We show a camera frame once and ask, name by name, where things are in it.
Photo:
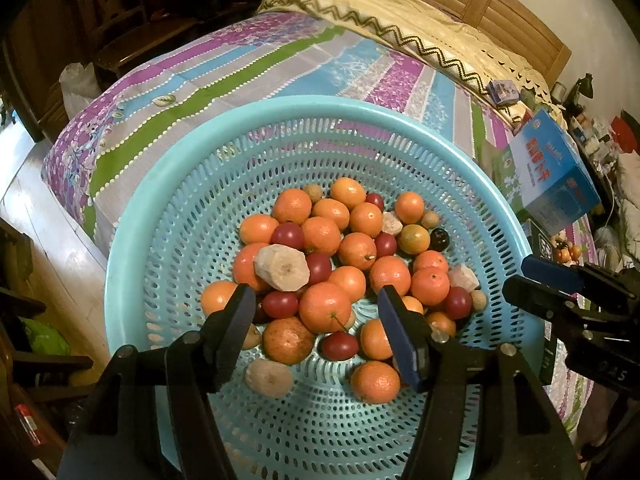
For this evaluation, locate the dark purple cherry tomato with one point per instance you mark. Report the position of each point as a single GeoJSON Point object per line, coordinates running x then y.
{"type": "Point", "coordinates": [440, 239]}

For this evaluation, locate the group of red tomatoes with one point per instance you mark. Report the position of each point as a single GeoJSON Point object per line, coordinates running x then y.
{"type": "Point", "coordinates": [287, 236]}

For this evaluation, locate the red packet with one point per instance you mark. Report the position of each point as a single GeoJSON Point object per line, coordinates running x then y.
{"type": "Point", "coordinates": [27, 422]}

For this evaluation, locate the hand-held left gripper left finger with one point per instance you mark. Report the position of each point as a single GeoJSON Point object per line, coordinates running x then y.
{"type": "Point", "coordinates": [235, 320]}

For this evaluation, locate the cream quilt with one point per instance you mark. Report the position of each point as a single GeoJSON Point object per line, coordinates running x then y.
{"type": "Point", "coordinates": [400, 15]}

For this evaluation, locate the wooden chair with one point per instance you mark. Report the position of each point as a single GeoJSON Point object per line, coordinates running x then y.
{"type": "Point", "coordinates": [120, 20]}

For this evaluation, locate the red cloth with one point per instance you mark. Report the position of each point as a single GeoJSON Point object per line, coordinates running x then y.
{"type": "Point", "coordinates": [627, 132]}

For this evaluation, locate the turquoise plastic basket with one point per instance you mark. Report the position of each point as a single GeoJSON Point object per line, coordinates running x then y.
{"type": "Point", "coordinates": [190, 200]}

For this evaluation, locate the greenish yellow mandarin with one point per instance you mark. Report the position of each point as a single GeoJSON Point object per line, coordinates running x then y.
{"type": "Point", "coordinates": [414, 238]}

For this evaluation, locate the white plastic bag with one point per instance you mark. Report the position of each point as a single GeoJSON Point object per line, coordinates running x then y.
{"type": "Point", "coordinates": [77, 87]}

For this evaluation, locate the lavender tissue pack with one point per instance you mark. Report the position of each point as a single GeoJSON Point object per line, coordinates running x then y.
{"type": "Point", "coordinates": [502, 91]}

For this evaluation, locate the black box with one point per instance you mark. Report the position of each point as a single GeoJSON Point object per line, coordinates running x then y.
{"type": "Point", "coordinates": [547, 237]}

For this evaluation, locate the green cloth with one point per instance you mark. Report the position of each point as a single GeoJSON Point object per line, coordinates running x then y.
{"type": "Point", "coordinates": [44, 337]}

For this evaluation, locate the striped floral bedsheet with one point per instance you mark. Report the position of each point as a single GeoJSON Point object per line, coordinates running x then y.
{"type": "Point", "coordinates": [200, 70]}

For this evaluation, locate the green box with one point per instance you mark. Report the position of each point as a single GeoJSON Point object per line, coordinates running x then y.
{"type": "Point", "coordinates": [506, 175]}

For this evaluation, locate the heap of mandarins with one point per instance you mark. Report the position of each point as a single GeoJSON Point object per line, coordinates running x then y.
{"type": "Point", "coordinates": [325, 307]}

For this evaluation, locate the black desk lamp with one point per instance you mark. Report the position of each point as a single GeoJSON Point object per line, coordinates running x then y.
{"type": "Point", "coordinates": [582, 86]}

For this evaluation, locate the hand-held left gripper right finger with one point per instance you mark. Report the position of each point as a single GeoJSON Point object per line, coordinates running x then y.
{"type": "Point", "coordinates": [398, 334]}

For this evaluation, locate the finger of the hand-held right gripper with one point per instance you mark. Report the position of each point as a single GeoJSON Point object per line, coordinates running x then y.
{"type": "Point", "coordinates": [535, 296]}
{"type": "Point", "coordinates": [547, 272]}

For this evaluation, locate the blue carton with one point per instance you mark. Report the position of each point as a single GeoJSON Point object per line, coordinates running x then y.
{"type": "Point", "coordinates": [550, 170]}

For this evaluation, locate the pale peeled fruit chunk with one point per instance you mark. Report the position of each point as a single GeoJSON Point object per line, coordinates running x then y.
{"type": "Point", "coordinates": [268, 378]}
{"type": "Point", "coordinates": [464, 278]}
{"type": "Point", "coordinates": [282, 274]}
{"type": "Point", "coordinates": [391, 224]}

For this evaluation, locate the wooden headboard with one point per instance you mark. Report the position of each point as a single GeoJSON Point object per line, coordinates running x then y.
{"type": "Point", "coordinates": [505, 15]}

